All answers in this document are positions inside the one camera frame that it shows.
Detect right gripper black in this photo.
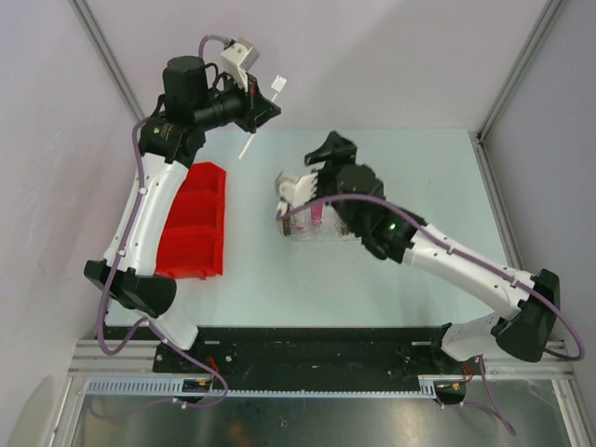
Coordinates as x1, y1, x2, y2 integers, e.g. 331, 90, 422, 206
304, 130, 360, 234

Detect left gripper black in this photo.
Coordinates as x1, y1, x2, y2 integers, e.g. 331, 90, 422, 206
193, 69, 280, 134

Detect white toothbrush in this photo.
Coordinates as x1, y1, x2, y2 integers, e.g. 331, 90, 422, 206
237, 74, 287, 160

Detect pink toothpaste tube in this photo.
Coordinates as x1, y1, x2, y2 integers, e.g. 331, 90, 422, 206
310, 203, 324, 228

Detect white toothpaste tube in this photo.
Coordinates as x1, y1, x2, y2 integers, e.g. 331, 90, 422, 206
291, 210, 308, 232

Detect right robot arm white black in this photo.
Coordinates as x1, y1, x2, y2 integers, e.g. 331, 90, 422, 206
332, 200, 560, 373

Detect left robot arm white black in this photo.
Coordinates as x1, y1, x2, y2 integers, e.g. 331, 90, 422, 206
84, 56, 281, 373

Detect clear textured glass tray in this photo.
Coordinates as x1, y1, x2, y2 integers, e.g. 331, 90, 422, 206
278, 204, 358, 242

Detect red plastic organizer bin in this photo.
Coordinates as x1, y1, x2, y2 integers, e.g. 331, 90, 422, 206
156, 162, 226, 280

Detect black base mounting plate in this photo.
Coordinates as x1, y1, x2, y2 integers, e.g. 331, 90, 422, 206
95, 326, 546, 379

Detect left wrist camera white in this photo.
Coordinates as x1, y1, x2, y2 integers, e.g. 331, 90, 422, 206
221, 38, 260, 92

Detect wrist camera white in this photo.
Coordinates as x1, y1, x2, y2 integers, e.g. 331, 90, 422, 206
275, 172, 318, 212
221, 38, 260, 92

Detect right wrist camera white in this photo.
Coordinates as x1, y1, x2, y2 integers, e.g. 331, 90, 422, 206
275, 172, 318, 212

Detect left brown wooden tray handle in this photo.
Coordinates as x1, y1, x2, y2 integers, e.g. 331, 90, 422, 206
281, 219, 291, 237

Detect left aluminium corner post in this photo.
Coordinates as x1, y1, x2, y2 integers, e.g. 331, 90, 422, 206
69, 0, 145, 125

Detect aluminium corner post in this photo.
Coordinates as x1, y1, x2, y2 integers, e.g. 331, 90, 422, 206
69, 0, 145, 125
477, 0, 567, 141

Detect white slotted cable duct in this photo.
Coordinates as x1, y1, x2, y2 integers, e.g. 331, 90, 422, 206
87, 377, 437, 400

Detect right aluminium corner post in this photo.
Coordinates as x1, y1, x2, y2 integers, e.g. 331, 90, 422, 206
477, 0, 567, 141

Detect aluminium frame rail front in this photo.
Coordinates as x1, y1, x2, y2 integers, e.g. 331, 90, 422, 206
67, 340, 575, 380

